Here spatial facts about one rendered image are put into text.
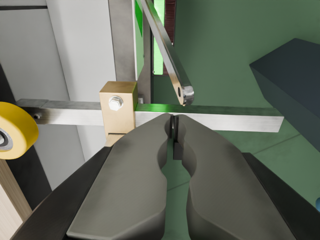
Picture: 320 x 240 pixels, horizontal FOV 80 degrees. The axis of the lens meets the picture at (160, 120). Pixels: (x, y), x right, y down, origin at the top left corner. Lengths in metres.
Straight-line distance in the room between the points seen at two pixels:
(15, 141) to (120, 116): 0.14
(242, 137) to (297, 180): 0.66
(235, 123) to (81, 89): 0.41
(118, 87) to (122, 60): 0.14
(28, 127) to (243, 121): 0.32
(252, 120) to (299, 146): 1.37
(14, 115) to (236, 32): 1.05
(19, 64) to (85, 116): 0.18
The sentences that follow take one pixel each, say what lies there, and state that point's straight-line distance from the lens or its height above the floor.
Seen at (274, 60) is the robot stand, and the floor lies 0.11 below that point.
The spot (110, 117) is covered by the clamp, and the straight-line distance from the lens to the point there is 0.31.
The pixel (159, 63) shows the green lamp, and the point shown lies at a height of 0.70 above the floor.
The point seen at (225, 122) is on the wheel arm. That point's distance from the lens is 0.32.
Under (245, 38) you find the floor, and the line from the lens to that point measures 1.19.
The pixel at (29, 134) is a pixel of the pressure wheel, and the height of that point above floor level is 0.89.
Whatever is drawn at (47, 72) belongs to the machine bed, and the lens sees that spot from 0.52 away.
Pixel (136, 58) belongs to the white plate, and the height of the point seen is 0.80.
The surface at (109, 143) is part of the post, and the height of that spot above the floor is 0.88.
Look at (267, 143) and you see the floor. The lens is 1.57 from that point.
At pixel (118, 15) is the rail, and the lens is 0.42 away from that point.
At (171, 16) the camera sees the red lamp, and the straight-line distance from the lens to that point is 0.41.
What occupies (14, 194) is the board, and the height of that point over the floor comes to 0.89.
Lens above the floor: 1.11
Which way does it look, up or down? 59 degrees down
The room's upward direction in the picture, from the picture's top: 176 degrees counter-clockwise
